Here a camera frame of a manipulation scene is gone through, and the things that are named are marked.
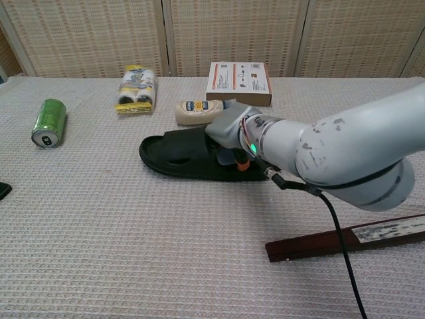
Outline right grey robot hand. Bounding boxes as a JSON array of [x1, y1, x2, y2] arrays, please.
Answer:
[[205, 102, 262, 172]]

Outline mayonnaise squeeze bottle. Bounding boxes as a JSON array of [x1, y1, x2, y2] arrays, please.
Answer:
[[175, 98, 237, 126]]

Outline white orange cardboard box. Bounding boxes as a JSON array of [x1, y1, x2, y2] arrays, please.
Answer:
[[205, 62, 273, 108]]

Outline black rubber slide sandal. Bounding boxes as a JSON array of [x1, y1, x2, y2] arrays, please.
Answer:
[[138, 127, 270, 182]]

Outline woven bamboo folding screen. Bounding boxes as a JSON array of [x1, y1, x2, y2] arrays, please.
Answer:
[[0, 0, 425, 78]]

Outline yellow snack package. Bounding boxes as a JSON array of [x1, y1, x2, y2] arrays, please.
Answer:
[[114, 64, 159, 116]]

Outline dark red folding fan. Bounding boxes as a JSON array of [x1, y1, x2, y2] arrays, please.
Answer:
[[264, 213, 425, 263]]

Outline green drink can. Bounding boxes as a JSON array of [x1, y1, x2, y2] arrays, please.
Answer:
[[31, 98, 67, 149]]

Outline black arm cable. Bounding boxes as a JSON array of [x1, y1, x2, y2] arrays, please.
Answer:
[[252, 153, 368, 319]]

